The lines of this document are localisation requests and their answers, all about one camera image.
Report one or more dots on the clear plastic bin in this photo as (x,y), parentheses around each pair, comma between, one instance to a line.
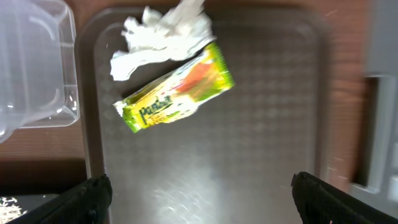
(38,73)

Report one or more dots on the grey dishwasher rack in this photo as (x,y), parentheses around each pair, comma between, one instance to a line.
(375,182)

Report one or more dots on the pile of white rice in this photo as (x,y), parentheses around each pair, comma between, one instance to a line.
(9,210)

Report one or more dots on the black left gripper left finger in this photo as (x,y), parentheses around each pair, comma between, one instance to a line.
(86,203)

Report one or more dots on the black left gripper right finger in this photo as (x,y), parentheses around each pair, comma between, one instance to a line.
(319,202)

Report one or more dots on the black plastic tray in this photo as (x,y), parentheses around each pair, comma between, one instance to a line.
(31,202)

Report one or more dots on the yellow snack wrapper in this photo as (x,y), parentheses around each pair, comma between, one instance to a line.
(179,93)

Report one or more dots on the white tissue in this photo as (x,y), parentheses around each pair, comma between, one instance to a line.
(177,35)

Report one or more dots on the brown serving tray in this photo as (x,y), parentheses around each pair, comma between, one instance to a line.
(234,159)

